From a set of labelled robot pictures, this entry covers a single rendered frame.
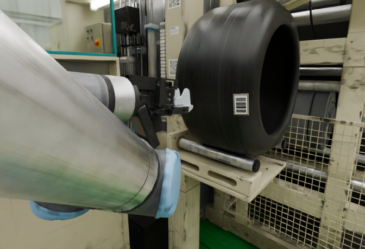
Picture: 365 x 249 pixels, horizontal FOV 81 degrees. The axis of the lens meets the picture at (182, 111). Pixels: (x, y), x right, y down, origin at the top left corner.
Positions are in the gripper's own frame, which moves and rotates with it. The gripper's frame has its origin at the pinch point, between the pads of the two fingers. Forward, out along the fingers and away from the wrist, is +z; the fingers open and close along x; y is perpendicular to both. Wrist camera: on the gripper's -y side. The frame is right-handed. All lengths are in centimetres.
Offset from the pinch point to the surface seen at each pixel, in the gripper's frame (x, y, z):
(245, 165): -7.8, -18.2, 22.7
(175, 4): 32, 40, 23
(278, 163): -9, -24, 54
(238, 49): -7.8, 16.8, 9.4
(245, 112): -10.8, 0.2, 11.4
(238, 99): -9.3, 3.5, 9.7
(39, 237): 52, -56, -21
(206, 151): 8.3, -18.0, 22.7
